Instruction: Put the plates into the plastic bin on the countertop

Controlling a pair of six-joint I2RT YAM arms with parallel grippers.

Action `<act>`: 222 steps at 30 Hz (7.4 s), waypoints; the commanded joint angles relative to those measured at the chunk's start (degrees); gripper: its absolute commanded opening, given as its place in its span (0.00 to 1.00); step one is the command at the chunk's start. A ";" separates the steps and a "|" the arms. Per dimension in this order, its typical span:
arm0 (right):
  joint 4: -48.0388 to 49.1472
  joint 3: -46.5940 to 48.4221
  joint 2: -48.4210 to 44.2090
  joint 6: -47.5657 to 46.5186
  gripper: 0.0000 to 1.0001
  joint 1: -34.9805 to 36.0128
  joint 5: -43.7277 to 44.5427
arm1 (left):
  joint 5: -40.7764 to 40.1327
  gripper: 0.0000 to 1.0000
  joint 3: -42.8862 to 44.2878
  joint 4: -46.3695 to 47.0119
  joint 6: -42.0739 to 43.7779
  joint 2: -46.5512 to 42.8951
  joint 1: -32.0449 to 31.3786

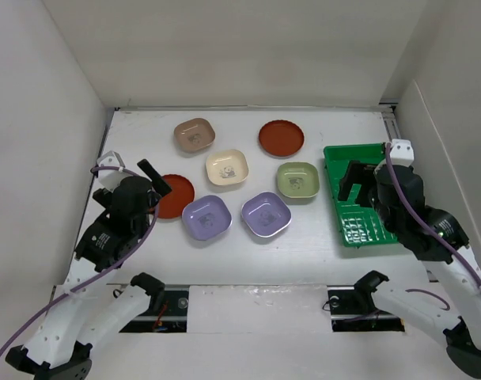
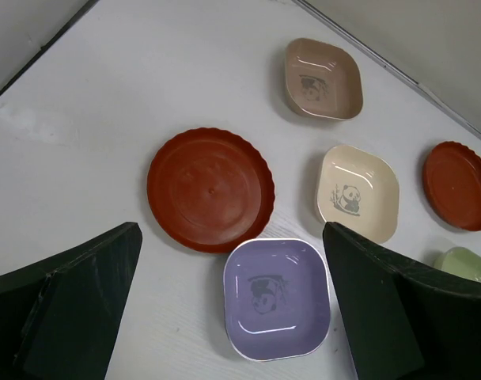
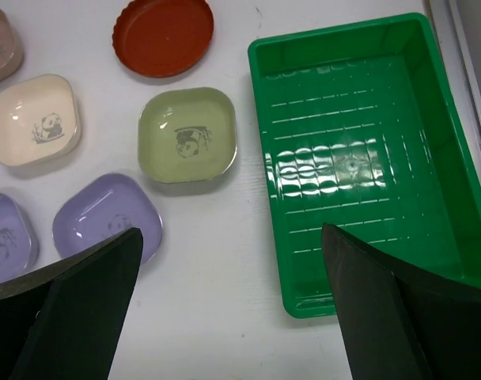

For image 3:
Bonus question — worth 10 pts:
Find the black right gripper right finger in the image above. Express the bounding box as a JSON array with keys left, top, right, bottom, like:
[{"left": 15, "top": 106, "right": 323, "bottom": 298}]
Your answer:
[{"left": 321, "top": 223, "right": 481, "bottom": 379}]

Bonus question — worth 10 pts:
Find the aluminium frame rail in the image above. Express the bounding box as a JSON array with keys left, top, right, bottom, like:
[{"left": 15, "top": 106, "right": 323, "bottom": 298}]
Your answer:
[{"left": 425, "top": 1, "right": 481, "bottom": 174}]

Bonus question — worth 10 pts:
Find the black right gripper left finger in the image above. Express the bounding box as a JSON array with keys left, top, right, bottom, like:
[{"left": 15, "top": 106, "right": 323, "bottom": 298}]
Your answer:
[{"left": 0, "top": 228, "right": 143, "bottom": 379}]

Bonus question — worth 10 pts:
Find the green square panda plate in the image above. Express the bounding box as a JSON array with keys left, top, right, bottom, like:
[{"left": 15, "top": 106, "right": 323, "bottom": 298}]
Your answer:
[{"left": 138, "top": 87, "right": 237, "bottom": 184}]

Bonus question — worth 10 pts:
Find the brown square panda plate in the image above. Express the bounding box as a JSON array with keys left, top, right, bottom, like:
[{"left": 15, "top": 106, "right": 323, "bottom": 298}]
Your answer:
[{"left": 0, "top": 9, "right": 24, "bottom": 81}]

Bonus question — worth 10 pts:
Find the purple square panda plate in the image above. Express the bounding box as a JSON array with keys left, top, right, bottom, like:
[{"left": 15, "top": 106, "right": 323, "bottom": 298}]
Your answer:
[{"left": 52, "top": 173, "right": 163, "bottom": 264}]

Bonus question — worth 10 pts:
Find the cream square panda plate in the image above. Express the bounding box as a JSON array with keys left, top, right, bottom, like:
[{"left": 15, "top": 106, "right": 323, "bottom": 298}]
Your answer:
[{"left": 0, "top": 74, "right": 81, "bottom": 168}]

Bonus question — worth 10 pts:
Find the green plastic bin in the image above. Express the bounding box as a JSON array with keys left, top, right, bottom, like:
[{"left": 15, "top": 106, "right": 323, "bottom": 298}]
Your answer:
[{"left": 248, "top": 13, "right": 481, "bottom": 318}]

